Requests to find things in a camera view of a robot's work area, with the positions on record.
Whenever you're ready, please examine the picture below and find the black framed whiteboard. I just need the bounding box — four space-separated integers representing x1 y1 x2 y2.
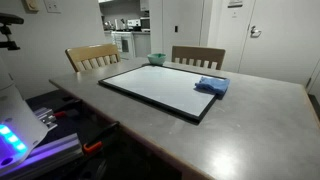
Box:
98 63 231 125

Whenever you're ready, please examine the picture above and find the mint green bowl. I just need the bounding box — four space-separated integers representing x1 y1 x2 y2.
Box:
147 53 167 66

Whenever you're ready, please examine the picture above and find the grey kitchen base cabinet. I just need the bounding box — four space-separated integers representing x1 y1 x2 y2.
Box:
132 31 152 58

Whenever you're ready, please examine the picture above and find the dark brown slat-back chair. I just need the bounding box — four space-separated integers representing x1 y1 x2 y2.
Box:
171 45 227 71

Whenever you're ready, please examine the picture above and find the blue cloth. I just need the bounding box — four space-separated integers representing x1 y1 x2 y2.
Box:
194 75 231 100

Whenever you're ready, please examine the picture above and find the white kitchen stove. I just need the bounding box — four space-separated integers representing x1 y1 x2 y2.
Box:
110 30 136 60

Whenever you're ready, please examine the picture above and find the white microwave oven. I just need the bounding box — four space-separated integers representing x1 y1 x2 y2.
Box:
139 16 151 33

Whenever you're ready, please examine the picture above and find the light wooden slat-back chair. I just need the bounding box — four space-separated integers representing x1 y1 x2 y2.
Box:
64 43 122 73

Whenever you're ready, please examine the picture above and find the white door with lever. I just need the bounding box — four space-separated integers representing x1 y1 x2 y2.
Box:
238 0 320 87

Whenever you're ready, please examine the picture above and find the black clamp red-orange handle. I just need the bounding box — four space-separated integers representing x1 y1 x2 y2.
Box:
82 120 121 157
52 98 83 120

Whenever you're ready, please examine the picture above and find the silver lever door handle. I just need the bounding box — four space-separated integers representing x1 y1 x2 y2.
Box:
249 25 263 38

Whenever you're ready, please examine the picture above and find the silver metal bracket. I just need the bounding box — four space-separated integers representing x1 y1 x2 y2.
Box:
33 107 58 132

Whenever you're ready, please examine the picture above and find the beige wall thermostat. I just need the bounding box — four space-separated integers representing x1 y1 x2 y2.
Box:
21 0 40 14

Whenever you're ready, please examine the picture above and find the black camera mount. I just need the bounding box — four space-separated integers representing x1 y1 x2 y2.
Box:
0 12 25 52

